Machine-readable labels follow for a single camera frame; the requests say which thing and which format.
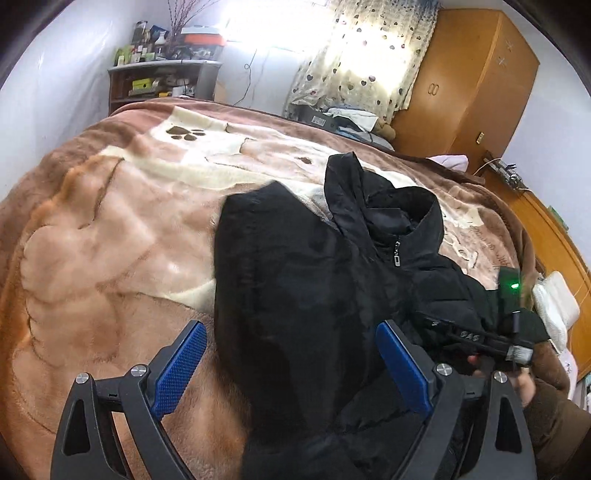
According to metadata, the wooden wardrobe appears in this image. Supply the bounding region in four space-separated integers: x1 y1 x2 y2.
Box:
392 9 539 171

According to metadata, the pink white cloth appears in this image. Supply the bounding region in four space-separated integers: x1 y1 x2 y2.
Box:
430 154 469 173

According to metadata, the heart pattern cream curtain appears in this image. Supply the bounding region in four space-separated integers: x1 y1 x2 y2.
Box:
283 1 441 122

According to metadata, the dried branch bouquet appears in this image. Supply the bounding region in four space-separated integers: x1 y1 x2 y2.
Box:
166 0 218 58

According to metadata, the black box with papers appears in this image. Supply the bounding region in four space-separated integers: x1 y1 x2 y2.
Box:
284 104 394 151

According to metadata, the brown plush dog blanket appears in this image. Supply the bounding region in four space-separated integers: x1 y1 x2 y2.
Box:
1 100 539 479

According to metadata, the person brown sleeve forearm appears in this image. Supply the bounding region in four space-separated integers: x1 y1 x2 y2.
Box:
524 379 591 480

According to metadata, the orange white box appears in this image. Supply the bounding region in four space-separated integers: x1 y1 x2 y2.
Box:
180 25 225 61

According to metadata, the black puffer hooded jacket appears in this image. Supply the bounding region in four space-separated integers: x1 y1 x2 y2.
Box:
214 153 548 479

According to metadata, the brown teddy bear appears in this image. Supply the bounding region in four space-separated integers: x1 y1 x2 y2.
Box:
372 119 397 143

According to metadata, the person right hand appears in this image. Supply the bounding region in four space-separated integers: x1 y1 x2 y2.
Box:
468 355 536 408

